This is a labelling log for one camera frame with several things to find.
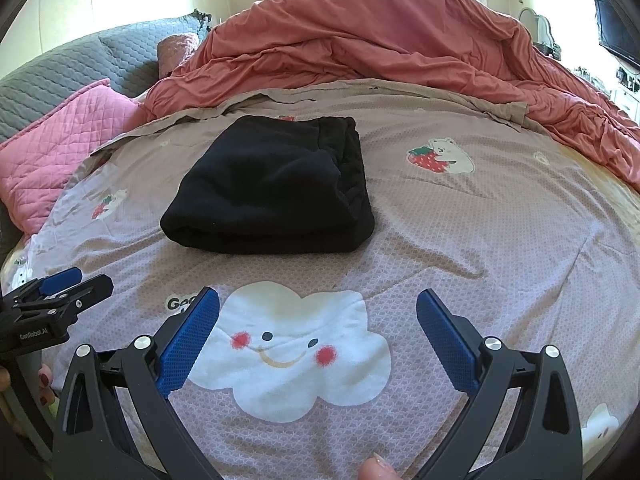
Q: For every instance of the coral duvet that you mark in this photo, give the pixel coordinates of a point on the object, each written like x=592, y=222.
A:
x=375, y=35

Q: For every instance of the pink quilted pillow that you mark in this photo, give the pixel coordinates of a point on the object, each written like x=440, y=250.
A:
x=60, y=150

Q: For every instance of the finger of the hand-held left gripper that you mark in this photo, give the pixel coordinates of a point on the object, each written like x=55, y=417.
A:
x=85, y=295
x=60, y=280

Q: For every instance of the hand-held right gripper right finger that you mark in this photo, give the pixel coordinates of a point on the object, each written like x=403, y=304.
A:
x=447, y=342

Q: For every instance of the person's right hand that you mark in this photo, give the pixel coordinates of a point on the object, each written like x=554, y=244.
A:
x=377, y=469

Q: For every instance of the small pink pillow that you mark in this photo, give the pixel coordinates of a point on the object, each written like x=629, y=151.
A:
x=177, y=50

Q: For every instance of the grey quilted pillow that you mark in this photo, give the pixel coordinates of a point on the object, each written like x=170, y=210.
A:
x=50, y=80
x=145, y=40

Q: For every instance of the white framed mirror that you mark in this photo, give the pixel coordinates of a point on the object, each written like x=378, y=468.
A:
x=545, y=27

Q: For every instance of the white cabinet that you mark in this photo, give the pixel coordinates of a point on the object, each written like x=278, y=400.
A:
x=627, y=95

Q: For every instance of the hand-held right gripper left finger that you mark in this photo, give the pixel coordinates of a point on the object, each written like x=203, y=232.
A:
x=192, y=340

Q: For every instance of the printed beige blanket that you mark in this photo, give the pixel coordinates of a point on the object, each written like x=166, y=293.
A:
x=450, y=240

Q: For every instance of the yellow bed sheet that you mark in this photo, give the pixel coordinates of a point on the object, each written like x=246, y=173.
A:
x=605, y=180

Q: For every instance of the person's left hand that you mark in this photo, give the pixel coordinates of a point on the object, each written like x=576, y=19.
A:
x=46, y=382

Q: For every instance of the black sweater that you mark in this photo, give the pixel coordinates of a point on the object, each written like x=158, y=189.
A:
x=270, y=185

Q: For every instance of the black television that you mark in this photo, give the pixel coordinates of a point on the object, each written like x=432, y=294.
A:
x=617, y=30

